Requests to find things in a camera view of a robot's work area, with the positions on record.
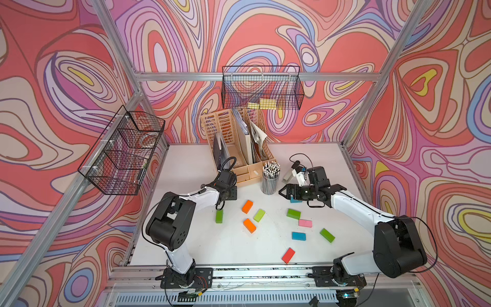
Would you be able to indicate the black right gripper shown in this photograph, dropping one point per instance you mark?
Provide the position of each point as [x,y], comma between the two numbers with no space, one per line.
[289,187]

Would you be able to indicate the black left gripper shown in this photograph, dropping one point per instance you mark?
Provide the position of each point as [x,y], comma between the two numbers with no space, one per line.
[234,192]

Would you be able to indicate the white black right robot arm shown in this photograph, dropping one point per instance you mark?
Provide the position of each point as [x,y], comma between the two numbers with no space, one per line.
[397,246]

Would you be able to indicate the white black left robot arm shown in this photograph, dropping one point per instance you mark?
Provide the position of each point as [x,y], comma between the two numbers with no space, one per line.
[168,225]

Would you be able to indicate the grey stapler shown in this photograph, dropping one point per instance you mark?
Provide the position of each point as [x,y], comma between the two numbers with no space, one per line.
[289,174]

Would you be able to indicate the teal block under gripper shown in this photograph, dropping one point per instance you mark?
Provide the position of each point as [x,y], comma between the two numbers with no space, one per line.
[295,200]

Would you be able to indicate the orange block upper centre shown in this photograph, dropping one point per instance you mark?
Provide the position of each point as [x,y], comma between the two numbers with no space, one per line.
[247,207]

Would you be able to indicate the orange block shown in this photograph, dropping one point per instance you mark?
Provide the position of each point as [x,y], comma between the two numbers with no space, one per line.
[247,207]
[250,226]

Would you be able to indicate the light green block centre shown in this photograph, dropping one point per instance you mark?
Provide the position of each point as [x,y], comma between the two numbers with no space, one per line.
[259,215]

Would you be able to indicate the pink block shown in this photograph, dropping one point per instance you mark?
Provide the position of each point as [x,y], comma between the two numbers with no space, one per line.
[306,223]

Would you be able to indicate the beige plastic file organizer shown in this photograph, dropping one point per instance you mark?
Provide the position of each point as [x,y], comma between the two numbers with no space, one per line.
[239,133]

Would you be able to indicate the orange block lower centre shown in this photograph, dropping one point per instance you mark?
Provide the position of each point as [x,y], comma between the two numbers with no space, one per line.
[250,226]

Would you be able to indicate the teal block lower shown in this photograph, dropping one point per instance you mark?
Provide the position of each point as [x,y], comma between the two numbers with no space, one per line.
[298,236]

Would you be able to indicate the red block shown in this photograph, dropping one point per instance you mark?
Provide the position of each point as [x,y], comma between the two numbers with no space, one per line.
[287,257]

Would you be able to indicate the yellow sticky notes pad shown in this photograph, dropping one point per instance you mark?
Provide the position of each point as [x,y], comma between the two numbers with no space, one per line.
[264,104]

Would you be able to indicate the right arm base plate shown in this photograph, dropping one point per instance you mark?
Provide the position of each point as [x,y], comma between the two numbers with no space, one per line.
[329,276]

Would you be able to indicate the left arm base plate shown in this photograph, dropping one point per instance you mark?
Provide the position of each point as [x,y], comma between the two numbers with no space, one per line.
[195,278]

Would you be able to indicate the black wire basket back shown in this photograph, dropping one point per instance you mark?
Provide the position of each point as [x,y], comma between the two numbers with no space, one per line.
[248,83]

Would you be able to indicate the black wire basket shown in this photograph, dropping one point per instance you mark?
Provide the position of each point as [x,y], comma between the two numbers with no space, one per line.
[248,83]
[117,164]

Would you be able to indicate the black wire basket left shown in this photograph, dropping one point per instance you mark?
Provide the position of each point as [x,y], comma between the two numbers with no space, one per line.
[117,164]

